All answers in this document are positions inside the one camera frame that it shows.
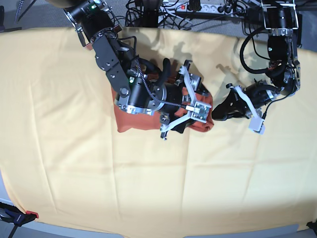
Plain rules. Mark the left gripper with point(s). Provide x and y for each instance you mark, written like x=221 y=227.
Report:
x=233 y=107

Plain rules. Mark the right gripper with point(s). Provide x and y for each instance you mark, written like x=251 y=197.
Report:
x=164 y=99

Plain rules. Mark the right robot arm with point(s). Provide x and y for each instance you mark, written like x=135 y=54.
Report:
x=120 y=61

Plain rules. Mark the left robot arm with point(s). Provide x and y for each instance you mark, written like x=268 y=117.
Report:
x=280 y=22

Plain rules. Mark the black power adapter box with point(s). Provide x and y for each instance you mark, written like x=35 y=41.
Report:
x=254 y=17

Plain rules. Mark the white power strip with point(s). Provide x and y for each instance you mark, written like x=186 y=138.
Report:
x=205 y=9

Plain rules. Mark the yellow tablecloth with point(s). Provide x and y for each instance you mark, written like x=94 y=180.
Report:
x=62 y=156

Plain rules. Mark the black clamp right corner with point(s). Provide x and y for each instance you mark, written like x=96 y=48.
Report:
x=312 y=226

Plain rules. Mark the blue red table clamp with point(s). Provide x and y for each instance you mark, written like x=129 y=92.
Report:
x=11 y=214

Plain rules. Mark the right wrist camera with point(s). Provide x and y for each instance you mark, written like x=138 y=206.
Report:
x=201 y=111

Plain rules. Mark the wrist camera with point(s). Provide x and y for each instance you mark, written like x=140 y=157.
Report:
x=257 y=125
x=201 y=111

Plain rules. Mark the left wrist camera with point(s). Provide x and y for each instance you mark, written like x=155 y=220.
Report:
x=257 y=125

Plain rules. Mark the black stand post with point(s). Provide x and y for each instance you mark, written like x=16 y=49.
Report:
x=150 y=13

